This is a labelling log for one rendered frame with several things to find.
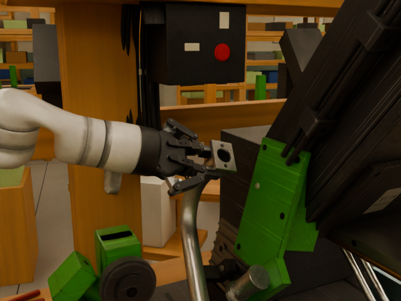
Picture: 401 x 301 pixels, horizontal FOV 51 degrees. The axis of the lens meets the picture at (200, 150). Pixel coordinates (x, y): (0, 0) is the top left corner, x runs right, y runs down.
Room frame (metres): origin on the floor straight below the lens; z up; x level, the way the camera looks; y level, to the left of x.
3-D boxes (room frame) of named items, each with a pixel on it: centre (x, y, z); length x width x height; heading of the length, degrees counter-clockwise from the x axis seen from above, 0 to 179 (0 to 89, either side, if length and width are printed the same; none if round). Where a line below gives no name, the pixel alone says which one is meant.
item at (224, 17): (0.88, 0.01, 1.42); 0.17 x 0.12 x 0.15; 116
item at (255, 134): (0.91, -0.22, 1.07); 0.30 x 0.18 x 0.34; 116
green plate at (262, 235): (0.65, -0.14, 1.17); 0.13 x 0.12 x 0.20; 116
